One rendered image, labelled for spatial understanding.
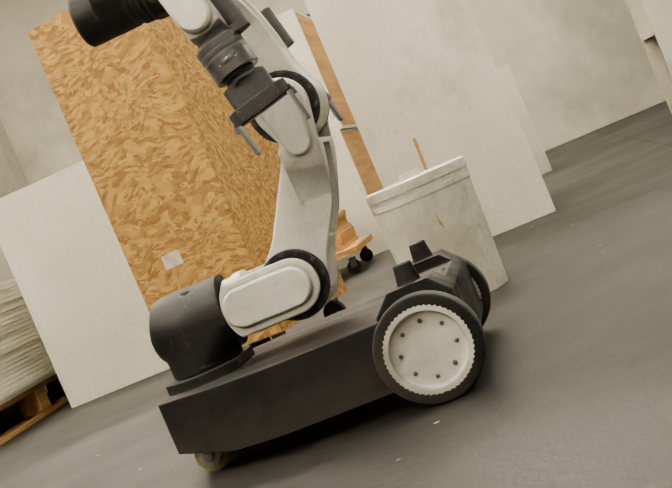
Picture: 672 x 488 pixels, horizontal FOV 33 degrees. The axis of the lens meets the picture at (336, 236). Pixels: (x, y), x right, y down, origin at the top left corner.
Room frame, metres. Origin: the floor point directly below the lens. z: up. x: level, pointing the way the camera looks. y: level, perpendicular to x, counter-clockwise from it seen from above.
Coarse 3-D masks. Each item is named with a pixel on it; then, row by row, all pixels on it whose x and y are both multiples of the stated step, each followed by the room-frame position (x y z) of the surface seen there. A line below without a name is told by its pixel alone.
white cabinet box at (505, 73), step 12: (504, 72) 7.16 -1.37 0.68; (504, 84) 7.16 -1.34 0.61; (516, 84) 7.15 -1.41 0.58; (516, 96) 7.16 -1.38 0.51; (516, 108) 7.16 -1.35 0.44; (528, 120) 7.15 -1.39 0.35; (528, 132) 7.16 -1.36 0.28; (528, 144) 7.16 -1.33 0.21; (540, 144) 7.15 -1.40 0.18; (540, 156) 7.16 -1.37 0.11; (540, 168) 7.16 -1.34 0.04
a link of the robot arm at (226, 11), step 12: (216, 0) 2.04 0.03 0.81; (228, 0) 2.04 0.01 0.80; (216, 12) 2.05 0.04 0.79; (228, 12) 2.04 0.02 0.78; (240, 12) 2.05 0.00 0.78; (216, 24) 2.03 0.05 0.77; (228, 24) 2.05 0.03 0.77; (240, 24) 2.04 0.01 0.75; (192, 36) 2.03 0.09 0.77; (204, 36) 2.03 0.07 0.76; (216, 36) 2.02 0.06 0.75; (228, 36) 2.02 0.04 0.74; (240, 36) 2.04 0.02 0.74; (204, 48) 2.02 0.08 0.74; (216, 48) 2.01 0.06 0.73; (204, 60) 2.03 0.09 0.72
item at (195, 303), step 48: (192, 288) 2.33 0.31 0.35; (432, 288) 2.05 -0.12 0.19; (192, 336) 2.28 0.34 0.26; (240, 336) 2.33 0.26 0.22; (288, 336) 2.47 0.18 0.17; (336, 336) 2.13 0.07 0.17; (192, 384) 2.26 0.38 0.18; (240, 384) 2.13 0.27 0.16; (288, 384) 2.10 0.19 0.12; (336, 384) 2.09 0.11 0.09; (384, 384) 2.07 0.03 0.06; (192, 432) 2.20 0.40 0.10; (240, 432) 2.15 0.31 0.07; (288, 432) 2.11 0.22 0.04
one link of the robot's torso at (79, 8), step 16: (80, 0) 2.30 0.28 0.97; (96, 0) 2.28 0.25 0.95; (112, 0) 2.28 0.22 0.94; (128, 0) 2.28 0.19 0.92; (80, 16) 2.29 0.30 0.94; (96, 16) 2.29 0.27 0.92; (112, 16) 2.29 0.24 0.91; (128, 16) 2.29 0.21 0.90; (144, 16) 2.30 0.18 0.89; (80, 32) 2.31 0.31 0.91; (96, 32) 2.31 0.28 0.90; (112, 32) 2.32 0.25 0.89
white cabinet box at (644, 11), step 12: (636, 0) 6.43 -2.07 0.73; (648, 0) 5.86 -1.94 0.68; (660, 0) 5.85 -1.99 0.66; (636, 12) 6.43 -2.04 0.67; (648, 12) 5.87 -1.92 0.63; (660, 12) 5.86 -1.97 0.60; (636, 24) 6.44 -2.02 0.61; (648, 24) 6.43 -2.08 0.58; (660, 24) 5.86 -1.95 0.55; (648, 36) 6.19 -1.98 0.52; (660, 36) 5.86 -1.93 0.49; (648, 48) 6.44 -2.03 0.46; (660, 48) 5.88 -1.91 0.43; (660, 60) 6.43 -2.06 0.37; (660, 72) 6.44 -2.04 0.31; (660, 84) 6.44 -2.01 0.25
